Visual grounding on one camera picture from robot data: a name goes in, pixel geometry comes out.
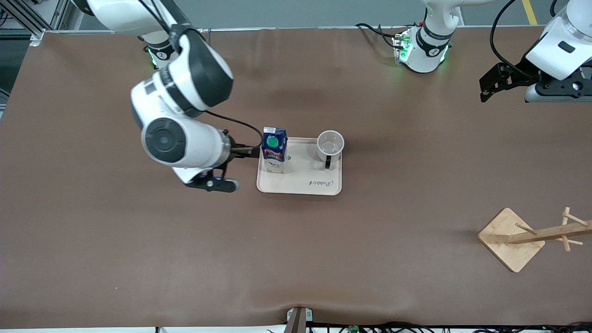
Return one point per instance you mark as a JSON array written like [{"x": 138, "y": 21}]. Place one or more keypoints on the cream rabbit print tray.
[{"x": 314, "y": 178}]

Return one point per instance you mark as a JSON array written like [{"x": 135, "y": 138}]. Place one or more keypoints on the aluminium frame profile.
[{"x": 27, "y": 18}]

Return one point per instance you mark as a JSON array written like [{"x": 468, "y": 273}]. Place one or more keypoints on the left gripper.
[{"x": 514, "y": 76}]

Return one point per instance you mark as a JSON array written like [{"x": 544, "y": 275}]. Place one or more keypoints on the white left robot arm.
[{"x": 425, "y": 55}]

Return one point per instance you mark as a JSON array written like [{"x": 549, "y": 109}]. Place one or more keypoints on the blue milk carton green cap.
[{"x": 274, "y": 148}]

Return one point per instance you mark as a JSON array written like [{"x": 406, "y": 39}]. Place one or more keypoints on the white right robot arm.
[{"x": 185, "y": 138}]

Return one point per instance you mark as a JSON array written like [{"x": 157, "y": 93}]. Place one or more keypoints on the wooden mug rack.
[{"x": 506, "y": 240}]

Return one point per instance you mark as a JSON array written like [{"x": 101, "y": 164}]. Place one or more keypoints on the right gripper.
[{"x": 236, "y": 150}]

